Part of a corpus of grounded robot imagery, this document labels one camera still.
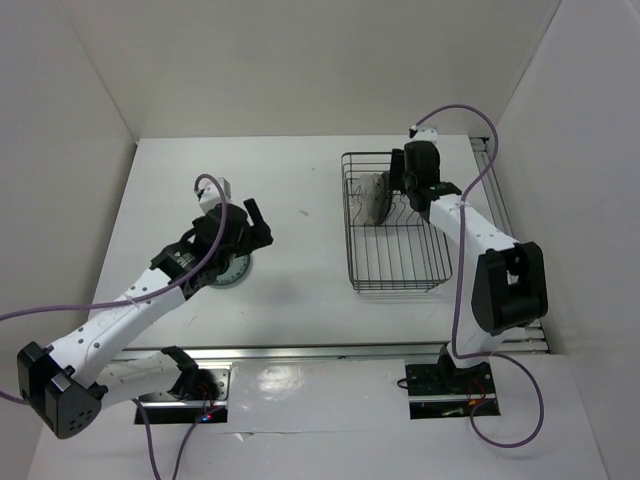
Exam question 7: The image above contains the clear square glass plate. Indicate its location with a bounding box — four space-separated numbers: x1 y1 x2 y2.
360 173 380 226

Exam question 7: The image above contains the blue white patterned plate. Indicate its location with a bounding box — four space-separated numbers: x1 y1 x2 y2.
212 255 252 288

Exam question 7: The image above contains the clear textured glass plate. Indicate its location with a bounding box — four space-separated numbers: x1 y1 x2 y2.
350 178 369 226

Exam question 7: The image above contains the black glossy plate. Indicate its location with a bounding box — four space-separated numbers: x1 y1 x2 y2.
376 171 393 225

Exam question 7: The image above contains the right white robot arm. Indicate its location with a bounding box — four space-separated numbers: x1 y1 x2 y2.
389 141 549 392

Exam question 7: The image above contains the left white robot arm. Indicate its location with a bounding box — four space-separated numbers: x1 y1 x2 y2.
17 199 273 439

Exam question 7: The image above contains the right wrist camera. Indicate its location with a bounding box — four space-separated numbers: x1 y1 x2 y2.
408 123 438 144

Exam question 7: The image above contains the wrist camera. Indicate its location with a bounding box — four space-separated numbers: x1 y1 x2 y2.
408 123 438 144
195 177 233 214

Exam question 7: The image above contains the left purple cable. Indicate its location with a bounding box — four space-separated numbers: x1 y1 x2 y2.
0 173 231 479

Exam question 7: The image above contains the purple cable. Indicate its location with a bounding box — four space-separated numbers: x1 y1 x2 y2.
414 103 546 447
0 173 231 479

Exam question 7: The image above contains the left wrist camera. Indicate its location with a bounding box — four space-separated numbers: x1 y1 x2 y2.
195 177 233 214

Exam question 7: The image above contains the metal wire dish rack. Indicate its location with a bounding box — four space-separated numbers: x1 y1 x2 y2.
341 152 453 294

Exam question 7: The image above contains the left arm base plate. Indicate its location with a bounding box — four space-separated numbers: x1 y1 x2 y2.
139 362 231 425

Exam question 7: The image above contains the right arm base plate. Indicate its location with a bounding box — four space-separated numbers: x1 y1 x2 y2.
396 346 500 420

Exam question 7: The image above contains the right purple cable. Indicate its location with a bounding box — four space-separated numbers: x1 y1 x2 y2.
414 103 546 447

